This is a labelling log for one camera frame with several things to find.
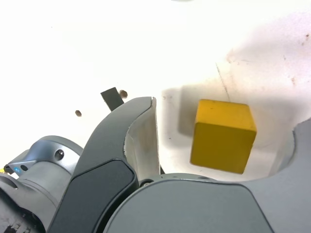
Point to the black tape strip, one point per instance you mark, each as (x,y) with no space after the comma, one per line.
(112,98)

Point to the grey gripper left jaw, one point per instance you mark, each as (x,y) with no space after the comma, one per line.
(104,165)

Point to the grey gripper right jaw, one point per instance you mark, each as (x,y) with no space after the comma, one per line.
(206,208)

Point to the yellow cube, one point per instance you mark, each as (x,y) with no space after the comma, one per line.
(221,140)

